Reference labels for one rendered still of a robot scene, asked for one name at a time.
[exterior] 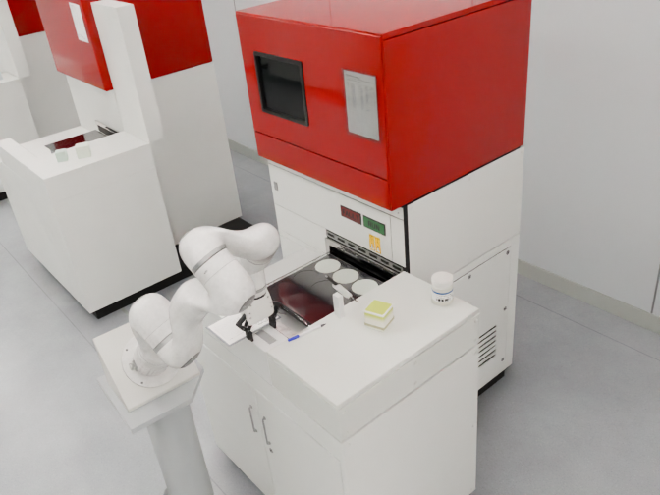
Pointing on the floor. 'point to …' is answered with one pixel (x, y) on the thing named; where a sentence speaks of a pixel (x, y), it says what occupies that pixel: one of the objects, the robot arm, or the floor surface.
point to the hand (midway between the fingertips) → (261, 330)
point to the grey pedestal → (171, 435)
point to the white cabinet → (236, 385)
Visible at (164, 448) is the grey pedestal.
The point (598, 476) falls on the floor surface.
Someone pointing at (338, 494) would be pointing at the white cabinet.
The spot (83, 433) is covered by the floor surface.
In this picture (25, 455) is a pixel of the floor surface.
